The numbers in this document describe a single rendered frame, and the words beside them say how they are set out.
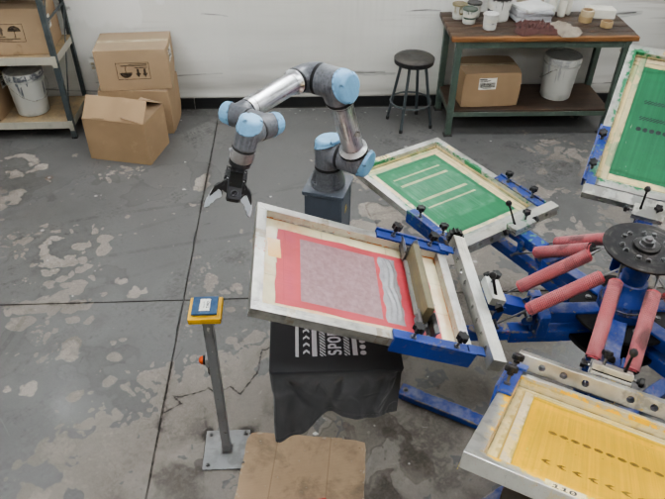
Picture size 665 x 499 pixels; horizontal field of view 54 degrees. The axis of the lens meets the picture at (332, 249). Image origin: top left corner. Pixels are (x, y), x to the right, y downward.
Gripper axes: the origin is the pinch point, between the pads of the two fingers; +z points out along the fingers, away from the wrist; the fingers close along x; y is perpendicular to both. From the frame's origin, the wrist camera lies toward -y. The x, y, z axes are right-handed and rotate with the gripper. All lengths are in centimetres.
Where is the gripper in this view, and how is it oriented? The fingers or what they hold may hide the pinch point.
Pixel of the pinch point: (227, 214)
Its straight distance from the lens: 217.7
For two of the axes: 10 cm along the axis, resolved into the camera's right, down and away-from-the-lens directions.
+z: -3.0, 7.5, 5.8
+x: -9.5, -2.1, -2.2
